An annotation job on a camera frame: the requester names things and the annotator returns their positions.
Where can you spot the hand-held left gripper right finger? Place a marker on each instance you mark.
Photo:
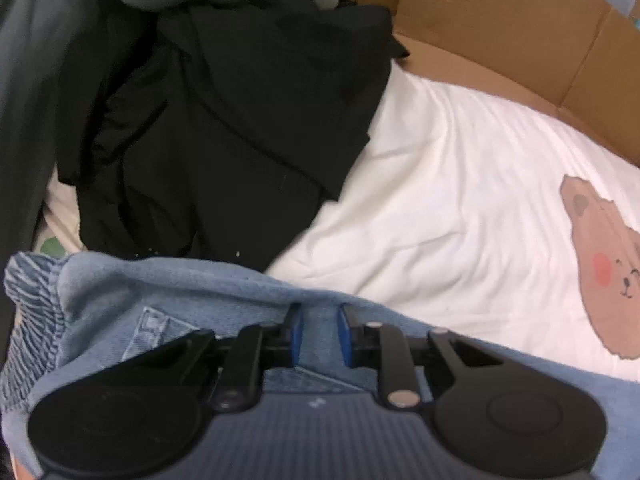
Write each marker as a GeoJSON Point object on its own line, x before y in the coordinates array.
{"type": "Point", "coordinates": [345, 335]}

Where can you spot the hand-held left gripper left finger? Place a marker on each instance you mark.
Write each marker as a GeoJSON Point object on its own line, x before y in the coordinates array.
{"type": "Point", "coordinates": [296, 335]}

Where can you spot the light blue jeans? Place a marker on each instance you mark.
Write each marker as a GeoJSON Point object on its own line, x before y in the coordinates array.
{"type": "Point", "coordinates": [150, 290]}

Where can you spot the cream bear print bedsheet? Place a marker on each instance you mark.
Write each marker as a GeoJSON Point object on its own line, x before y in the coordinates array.
{"type": "Point", "coordinates": [450, 210]}

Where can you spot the black garment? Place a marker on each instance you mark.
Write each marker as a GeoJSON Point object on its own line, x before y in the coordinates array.
{"type": "Point", "coordinates": [225, 135]}

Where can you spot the brown cardboard sheet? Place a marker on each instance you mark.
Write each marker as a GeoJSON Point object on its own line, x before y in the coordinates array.
{"type": "Point", "coordinates": [500, 30]}

